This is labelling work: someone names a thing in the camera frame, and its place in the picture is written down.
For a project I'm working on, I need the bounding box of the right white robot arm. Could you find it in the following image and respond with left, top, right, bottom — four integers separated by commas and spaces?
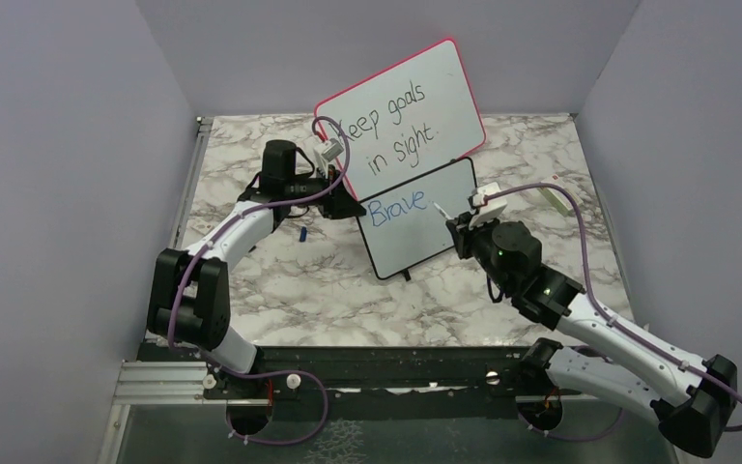
445, 213, 737, 458

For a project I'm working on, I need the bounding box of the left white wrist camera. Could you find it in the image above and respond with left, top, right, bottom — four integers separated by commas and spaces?
313, 138, 344, 165

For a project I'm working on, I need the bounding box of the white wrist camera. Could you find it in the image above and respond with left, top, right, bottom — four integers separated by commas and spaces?
469, 182, 506, 229
313, 138, 344, 165

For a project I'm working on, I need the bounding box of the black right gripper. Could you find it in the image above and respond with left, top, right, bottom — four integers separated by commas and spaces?
449, 208, 514, 294

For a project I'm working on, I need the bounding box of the white green box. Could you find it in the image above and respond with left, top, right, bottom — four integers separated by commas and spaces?
539, 174, 583, 217

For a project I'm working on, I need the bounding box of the pink framed whiteboard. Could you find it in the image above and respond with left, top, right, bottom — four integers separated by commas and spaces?
314, 38, 486, 200

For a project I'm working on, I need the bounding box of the black framed whiteboard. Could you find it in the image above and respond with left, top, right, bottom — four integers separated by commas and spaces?
357, 157, 477, 280

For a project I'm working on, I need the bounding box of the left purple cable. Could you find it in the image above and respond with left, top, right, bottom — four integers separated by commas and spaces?
167, 115, 352, 350

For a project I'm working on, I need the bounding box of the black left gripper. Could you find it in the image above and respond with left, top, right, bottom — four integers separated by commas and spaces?
285, 163, 367, 219

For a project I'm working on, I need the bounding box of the blue whiteboard marker pen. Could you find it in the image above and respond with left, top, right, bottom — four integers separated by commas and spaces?
433, 202, 453, 221

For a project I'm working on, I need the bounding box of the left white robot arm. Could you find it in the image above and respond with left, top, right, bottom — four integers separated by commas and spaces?
147, 138, 366, 397

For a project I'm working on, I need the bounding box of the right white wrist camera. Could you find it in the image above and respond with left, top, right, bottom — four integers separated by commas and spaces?
469, 182, 506, 229

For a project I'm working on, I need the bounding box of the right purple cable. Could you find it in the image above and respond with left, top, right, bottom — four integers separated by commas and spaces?
482, 183, 742, 433

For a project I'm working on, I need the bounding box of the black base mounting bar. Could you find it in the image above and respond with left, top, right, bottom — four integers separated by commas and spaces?
137, 342, 584, 424

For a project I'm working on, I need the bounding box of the purple cable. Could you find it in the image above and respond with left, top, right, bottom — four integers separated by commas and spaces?
482, 183, 742, 433
167, 115, 352, 350

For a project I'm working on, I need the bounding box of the aluminium rail table edge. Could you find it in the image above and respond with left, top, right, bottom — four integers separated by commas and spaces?
112, 116, 214, 406

